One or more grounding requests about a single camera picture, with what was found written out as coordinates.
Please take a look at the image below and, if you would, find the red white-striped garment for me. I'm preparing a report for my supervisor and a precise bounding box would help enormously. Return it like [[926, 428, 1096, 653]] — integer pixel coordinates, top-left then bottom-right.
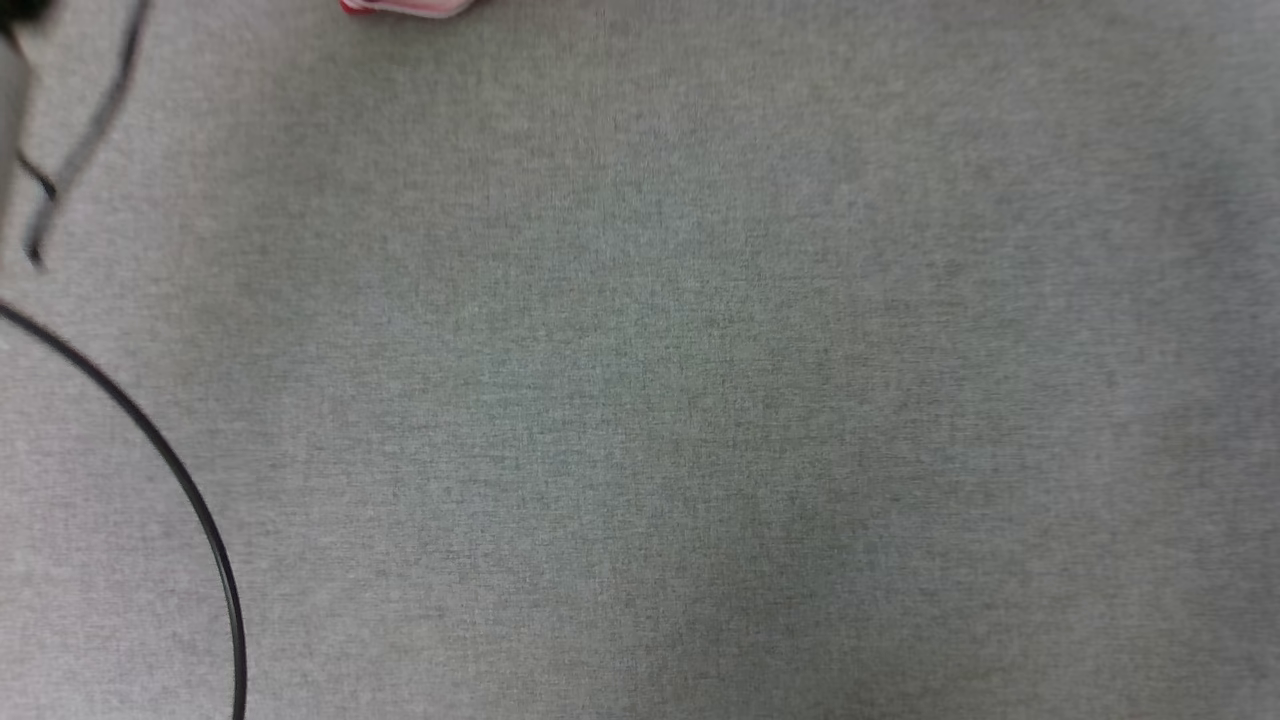
[[338, 0, 473, 20]]

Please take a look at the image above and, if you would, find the grey fabric sofa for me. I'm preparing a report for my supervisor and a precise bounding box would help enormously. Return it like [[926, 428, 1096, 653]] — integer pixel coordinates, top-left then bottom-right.
[[0, 0, 1280, 720]]

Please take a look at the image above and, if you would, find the thin black cable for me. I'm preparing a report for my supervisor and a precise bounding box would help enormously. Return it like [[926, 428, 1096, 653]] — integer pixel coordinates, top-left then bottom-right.
[[0, 300, 249, 720], [14, 0, 154, 273]]

